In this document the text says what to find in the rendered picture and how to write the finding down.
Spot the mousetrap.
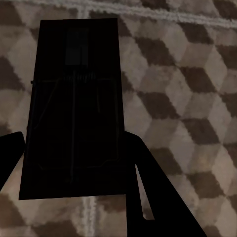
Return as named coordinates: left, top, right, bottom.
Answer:
left=19, top=18, right=125, bottom=200

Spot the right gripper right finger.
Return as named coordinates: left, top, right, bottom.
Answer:
left=124, top=131, right=207, bottom=237

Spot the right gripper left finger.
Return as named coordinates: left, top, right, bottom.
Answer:
left=0, top=131, right=26, bottom=190

